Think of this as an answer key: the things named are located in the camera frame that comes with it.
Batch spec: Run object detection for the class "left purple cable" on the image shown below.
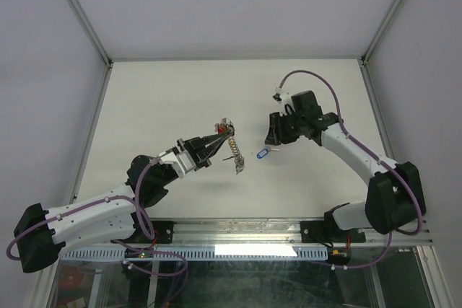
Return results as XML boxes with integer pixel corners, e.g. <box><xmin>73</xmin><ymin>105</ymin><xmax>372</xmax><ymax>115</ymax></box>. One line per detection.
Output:
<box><xmin>6</xmin><ymin>156</ymin><xmax>188</xmax><ymax>287</ymax></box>

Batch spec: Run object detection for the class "right aluminium frame post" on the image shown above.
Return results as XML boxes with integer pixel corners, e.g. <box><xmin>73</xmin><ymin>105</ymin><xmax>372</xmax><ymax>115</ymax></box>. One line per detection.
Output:
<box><xmin>360</xmin><ymin>0</ymin><xmax>425</xmax><ymax>66</ymax></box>

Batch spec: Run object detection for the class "metal keyring holder with rings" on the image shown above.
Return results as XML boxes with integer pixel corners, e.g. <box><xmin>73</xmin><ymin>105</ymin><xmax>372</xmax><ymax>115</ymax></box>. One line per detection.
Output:
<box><xmin>215</xmin><ymin>118</ymin><xmax>245</xmax><ymax>175</ymax></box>

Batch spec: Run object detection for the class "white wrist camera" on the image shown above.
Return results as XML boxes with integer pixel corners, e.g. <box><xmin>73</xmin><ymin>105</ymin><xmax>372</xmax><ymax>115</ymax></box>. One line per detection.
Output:
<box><xmin>273</xmin><ymin>87</ymin><xmax>294</xmax><ymax>116</ymax></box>
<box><xmin>158</xmin><ymin>149</ymin><xmax>197</xmax><ymax>179</ymax></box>

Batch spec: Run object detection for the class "blue key tag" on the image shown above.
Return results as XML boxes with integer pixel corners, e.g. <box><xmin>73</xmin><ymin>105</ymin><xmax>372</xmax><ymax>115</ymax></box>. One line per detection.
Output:
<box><xmin>256</xmin><ymin>146</ymin><xmax>279</xmax><ymax>159</ymax></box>

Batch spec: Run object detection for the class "aluminium mounting rail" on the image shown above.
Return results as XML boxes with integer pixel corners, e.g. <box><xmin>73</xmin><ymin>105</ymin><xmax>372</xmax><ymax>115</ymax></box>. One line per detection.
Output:
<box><xmin>44</xmin><ymin>216</ymin><xmax>430</xmax><ymax>250</ymax></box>

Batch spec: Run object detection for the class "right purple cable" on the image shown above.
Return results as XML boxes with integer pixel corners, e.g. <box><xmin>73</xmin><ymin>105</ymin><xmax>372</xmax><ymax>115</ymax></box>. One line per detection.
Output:
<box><xmin>275</xmin><ymin>69</ymin><xmax>424</xmax><ymax>271</ymax></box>

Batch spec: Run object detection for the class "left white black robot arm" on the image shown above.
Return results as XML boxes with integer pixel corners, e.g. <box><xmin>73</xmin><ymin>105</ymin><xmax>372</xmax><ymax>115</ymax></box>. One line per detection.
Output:
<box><xmin>6</xmin><ymin>129</ymin><xmax>235</xmax><ymax>273</ymax></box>

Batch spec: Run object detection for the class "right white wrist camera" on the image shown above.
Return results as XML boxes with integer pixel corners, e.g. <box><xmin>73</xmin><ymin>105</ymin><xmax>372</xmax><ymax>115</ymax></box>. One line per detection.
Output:
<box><xmin>273</xmin><ymin>87</ymin><xmax>294</xmax><ymax>116</ymax></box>

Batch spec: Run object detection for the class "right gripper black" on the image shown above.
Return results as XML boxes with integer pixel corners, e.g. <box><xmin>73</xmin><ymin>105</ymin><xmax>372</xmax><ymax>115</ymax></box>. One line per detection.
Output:
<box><xmin>264</xmin><ymin>110</ymin><xmax>305</xmax><ymax>146</ymax></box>

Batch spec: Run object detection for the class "aluminium frame post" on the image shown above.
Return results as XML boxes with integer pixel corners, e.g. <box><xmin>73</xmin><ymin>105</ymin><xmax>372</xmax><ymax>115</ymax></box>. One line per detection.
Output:
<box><xmin>45</xmin><ymin>0</ymin><xmax>113</xmax><ymax>68</ymax></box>
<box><xmin>360</xmin><ymin>0</ymin><xmax>425</xmax><ymax>66</ymax></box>

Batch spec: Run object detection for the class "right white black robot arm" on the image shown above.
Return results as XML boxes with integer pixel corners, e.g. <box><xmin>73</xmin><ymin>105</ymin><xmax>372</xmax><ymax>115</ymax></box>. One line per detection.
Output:
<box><xmin>265</xmin><ymin>88</ymin><xmax>427</xmax><ymax>242</ymax></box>

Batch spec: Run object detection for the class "purple cable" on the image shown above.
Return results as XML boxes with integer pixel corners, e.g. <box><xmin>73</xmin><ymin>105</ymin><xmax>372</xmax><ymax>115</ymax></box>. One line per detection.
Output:
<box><xmin>6</xmin><ymin>156</ymin><xmax>188</xmax><ymax>287</ymax></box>
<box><xmin>275</xmin><ymin>69</ymin><xmax>424</xmax><ymax>271</ymax></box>

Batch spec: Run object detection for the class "left aluminium frame post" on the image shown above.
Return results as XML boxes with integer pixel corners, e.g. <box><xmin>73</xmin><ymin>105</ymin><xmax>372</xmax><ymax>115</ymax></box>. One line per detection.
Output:
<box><xmin>45</xmin><ymin>0</ymin><xmax>113</xmax><ymax>68</ymax></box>

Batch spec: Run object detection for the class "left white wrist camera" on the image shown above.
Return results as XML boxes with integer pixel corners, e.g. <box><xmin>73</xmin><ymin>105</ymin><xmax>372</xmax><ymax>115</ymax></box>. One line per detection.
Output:
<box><xmin>158</xmin><ymin>149</ymin><xmax>197</xmax><ymax>179</ymax></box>

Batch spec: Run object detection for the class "grey slotted cable duct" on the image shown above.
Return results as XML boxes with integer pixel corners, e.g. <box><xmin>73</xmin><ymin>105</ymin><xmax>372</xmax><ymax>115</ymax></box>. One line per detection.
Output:
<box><xmin>61</xmin><ymin>245</ymin><xmax>328</xmax><ymax>262</ymax></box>

